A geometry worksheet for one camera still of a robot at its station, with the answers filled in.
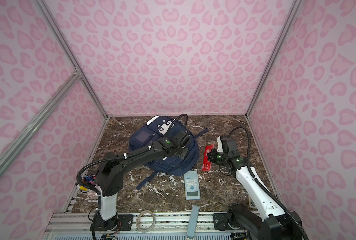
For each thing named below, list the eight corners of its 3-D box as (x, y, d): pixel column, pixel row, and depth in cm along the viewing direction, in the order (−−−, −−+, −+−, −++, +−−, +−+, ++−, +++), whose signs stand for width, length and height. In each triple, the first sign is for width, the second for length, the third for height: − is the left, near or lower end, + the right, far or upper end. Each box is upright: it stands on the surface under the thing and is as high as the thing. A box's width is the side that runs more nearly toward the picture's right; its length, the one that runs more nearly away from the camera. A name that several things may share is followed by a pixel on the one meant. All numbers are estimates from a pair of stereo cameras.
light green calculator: (184, 200, 82) (184, 199, 80) (184, 172, 92) (184, 170, 90) (200, 200, 82) (200, 199, 80) (198, 172, 92) (198, 170, 90)
